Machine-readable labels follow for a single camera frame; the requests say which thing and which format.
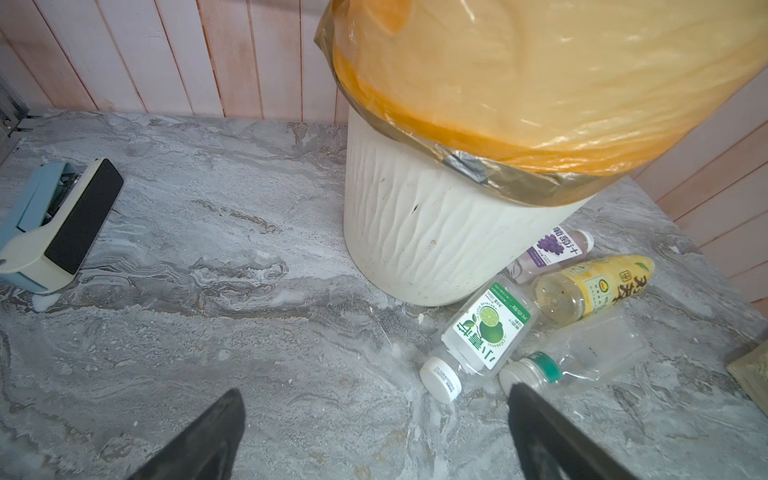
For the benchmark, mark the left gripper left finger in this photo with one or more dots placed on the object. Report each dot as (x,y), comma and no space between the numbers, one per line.
(206,448)

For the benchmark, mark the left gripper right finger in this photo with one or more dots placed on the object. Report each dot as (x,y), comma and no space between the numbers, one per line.
(549,446)

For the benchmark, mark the white bin with yellow bag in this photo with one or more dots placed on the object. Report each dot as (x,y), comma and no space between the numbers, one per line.
(475,127)

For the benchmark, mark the clear green cap bottle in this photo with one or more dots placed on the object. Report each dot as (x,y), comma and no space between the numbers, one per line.
(581,356)

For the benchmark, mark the green lime label bottle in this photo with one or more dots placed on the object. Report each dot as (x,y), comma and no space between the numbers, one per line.
(479,339)

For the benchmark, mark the yellow label tea bottle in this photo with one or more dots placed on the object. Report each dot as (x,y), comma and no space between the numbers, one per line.
(590,287)

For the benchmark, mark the purple grape juice bottle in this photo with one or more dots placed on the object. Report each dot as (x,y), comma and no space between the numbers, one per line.
(558,248)

